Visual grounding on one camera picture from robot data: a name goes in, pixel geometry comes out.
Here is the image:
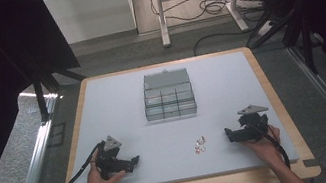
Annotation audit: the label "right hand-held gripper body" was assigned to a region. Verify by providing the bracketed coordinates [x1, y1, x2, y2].
[234, 101, 275, 145]

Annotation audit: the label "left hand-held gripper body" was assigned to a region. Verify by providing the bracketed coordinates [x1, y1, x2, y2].
[90, 132, 130, 182]

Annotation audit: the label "person's right hand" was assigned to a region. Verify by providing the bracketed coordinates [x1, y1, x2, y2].
[239, 123, 287, 176]

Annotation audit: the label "grey table mat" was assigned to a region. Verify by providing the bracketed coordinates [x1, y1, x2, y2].
[46, 44, 301, 183]

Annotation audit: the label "small metal parts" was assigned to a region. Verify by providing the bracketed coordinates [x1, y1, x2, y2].
[193, 143, 207, 156]

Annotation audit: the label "clear plastic compartment box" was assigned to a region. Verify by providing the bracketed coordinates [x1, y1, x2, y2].
[138, 64, 199, 123]

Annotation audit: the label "black metal stand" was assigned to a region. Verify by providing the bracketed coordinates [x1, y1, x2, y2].
[237, 0, 326, 87]
[0, 15, 94, 129]

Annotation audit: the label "white power strip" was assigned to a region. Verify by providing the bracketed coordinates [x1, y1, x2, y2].
[254, 18, 277, 38]

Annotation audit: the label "white cabinet panel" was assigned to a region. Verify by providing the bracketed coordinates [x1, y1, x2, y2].
[42, 0, 138, 48]

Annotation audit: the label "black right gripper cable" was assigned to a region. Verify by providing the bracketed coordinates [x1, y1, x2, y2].
[247, 116, 292, 176]

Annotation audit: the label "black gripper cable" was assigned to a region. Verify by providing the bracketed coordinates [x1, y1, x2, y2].
[45, 140, 113, 183]
[247, 116, 292, 176]

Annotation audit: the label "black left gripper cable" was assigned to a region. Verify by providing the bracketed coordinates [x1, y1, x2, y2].
[45, 140, 113, 183]

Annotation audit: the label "black floor cables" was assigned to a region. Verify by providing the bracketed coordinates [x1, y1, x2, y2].
[148, 0, 273, 64]

